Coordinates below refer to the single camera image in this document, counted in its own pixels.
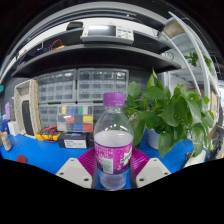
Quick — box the clear bottle with purple label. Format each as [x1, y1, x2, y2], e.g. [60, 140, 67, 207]
[93, 92, 135, 192]

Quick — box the white perforated storage crate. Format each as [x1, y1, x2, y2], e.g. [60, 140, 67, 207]
[13, 78, 43, 136]

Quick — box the green potted plant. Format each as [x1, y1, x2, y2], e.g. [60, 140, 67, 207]
[124, 68, 216, 168]

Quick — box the black speaker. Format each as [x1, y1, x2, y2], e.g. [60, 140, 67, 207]
[21, 99, 36, 136]

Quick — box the black box with white label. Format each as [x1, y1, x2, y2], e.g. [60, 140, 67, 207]
[58, 131, 89, 150]

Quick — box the black shelf unit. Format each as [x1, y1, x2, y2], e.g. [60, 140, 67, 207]
[0, 19, 183, 80]

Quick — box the clear organizer with coloured parts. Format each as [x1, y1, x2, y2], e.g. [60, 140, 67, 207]
[56, 104, 95, 133]

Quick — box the yellow multimeter with red leads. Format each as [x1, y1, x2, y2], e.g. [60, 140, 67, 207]
[34, 124, 63, 143]

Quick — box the grey small-parts drawer cabinet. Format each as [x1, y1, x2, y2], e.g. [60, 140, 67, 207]
[77, 68, 130, 103]
[37, 69, 78, 104]
[38, 103, 62, 131]

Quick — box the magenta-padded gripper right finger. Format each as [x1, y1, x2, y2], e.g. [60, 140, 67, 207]
[128, 147, 172, 190]

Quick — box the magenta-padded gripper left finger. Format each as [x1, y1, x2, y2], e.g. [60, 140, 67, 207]
[55, 147, 100, 190]

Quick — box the white shelf unit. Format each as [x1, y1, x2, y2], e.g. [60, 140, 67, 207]
[163, 11, 223, 111]

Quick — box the small white container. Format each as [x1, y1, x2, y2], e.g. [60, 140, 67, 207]
[184, 149, 208, 168]

